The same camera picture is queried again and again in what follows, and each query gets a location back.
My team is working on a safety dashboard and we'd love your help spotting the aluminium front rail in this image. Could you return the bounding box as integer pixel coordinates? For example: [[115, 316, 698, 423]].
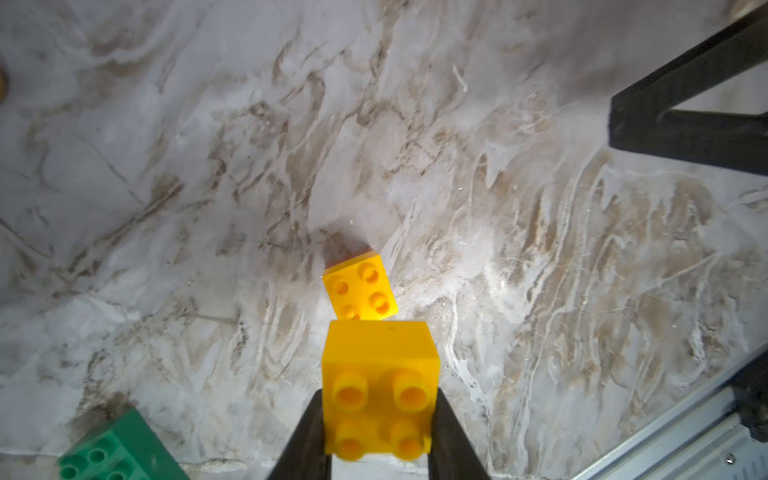
[[575, 346, 767, 479]]

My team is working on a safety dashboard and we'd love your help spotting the green lego brick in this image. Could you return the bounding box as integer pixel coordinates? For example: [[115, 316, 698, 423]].
[[58, 408, 187, 480]]

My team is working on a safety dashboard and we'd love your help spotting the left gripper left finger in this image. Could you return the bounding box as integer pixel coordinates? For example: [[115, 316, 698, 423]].
[[267, 390, 332, 480]]

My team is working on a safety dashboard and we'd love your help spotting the small tan round piece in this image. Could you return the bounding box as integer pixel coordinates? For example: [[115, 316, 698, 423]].
[[0, 69, 9, 103]]

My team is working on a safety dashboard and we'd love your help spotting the yellow square lego brick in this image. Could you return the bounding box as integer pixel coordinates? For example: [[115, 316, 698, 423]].
[[322, 250, 398, 321]]

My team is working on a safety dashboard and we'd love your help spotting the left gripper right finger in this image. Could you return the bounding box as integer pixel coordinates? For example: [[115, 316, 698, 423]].
[[428, 389, 490, 480]]

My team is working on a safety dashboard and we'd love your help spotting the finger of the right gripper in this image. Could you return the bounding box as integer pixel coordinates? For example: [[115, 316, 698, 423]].
[[608, 4, 767, 176]]

